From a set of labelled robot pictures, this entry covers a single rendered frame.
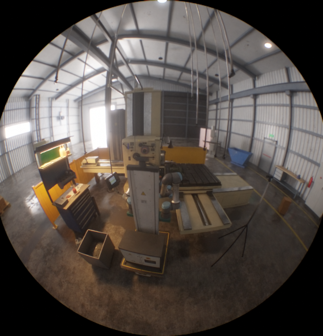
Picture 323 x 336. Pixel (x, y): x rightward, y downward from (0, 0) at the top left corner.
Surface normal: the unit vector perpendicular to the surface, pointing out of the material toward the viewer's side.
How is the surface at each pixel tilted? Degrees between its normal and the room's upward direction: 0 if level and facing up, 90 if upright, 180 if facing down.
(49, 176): 90
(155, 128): 90
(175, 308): 0
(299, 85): 90
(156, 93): 90
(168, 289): 0
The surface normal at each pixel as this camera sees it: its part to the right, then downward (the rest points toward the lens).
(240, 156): -0.87, 0.18
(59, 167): 1.00, 0.04
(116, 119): 0.02, 0.39
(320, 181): -1.00, -0.01
